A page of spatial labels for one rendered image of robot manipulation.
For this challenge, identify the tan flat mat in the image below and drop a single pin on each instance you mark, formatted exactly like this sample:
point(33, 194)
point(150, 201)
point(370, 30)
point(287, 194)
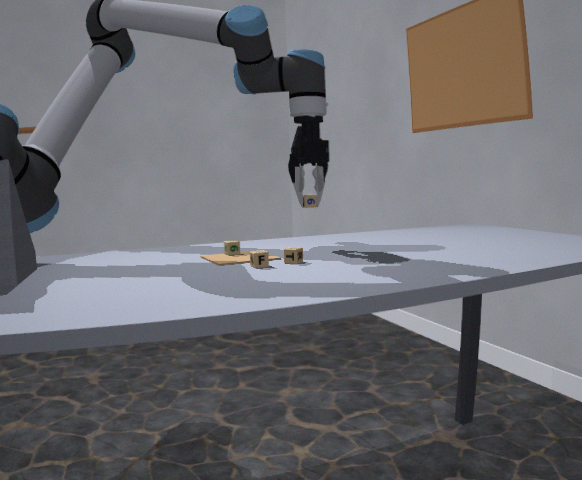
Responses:
point(224, 259)

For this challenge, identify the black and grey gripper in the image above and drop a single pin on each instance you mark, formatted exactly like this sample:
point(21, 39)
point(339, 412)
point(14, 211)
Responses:
point(315, 152)

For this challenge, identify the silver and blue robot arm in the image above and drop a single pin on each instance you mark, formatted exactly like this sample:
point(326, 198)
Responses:
point(35, 167)

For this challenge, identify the tan letter block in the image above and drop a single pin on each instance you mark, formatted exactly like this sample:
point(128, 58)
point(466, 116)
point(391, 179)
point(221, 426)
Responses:
point(293, 255)
point(310, 201)
point(232, 247)
point(259, 259)

